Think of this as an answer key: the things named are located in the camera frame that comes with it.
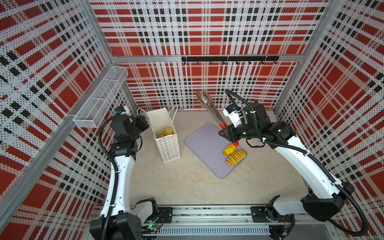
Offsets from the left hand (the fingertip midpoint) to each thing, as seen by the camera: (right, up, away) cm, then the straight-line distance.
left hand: (146, 118), depth 73 cm
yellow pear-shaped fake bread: (+46, -19, +22) cm, 55 cm away
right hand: (+37, -7, -8) cm, 39 cm away
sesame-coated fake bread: (+7, -7, +18) cm, 20 cm away
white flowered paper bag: (+3, -3, +23) cm, 24 cm away
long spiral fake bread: (0, -10, +25) cm, 27 cm away
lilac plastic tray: (+32, -18, +28) cm, 47 cm away
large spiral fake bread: (+49, -24, +17) cm, 57 cm away
